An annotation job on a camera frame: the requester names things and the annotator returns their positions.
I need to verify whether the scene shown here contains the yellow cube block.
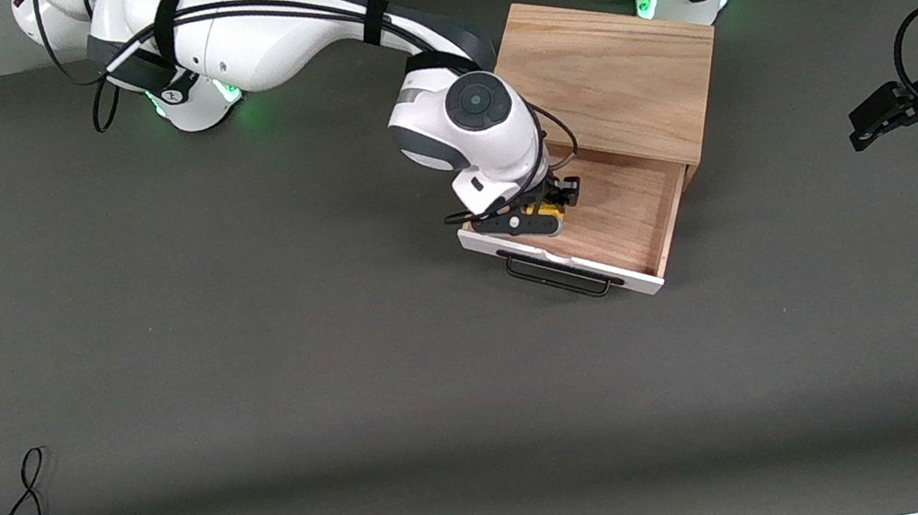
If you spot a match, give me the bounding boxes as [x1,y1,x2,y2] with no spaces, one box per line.
[520,196,565,224]

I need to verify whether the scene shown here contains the white-fronted drawer with handle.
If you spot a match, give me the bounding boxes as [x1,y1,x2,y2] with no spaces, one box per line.
[445,122,707,325]

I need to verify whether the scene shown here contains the black metal drawer handle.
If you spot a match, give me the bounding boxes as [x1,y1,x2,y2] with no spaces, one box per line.
[503,237,626,312]

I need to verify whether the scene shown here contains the wooden drawer cabinet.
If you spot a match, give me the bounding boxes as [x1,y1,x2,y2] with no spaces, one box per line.
[485,0,740,216]

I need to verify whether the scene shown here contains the grey table mat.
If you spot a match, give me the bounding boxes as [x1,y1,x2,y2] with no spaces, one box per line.
[0,0,918,515]

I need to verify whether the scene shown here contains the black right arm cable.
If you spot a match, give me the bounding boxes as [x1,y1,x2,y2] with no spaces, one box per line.
[31,0,591,290]

